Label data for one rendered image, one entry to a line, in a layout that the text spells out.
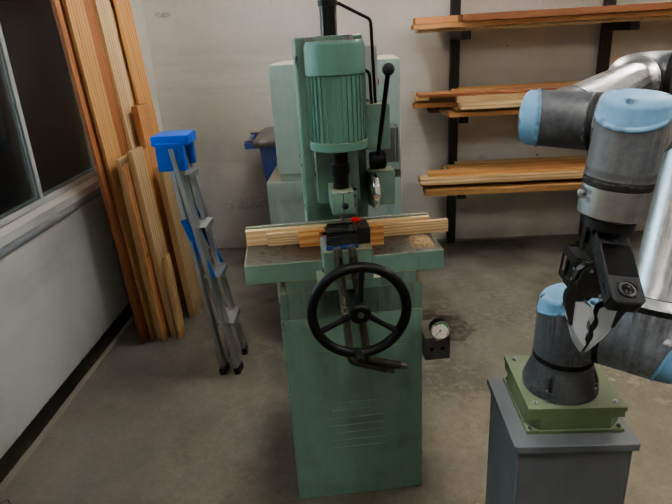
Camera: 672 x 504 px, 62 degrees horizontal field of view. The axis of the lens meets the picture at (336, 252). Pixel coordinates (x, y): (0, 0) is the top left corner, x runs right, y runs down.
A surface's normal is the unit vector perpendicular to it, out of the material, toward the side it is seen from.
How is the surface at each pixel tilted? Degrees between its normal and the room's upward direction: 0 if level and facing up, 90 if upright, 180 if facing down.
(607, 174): 87
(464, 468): 0
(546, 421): 90
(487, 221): 90
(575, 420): 90
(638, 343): 72
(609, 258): 34
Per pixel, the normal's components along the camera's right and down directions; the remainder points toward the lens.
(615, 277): 0.04, -0.58
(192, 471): -0.05, -0.93
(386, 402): 0.10, 0.36
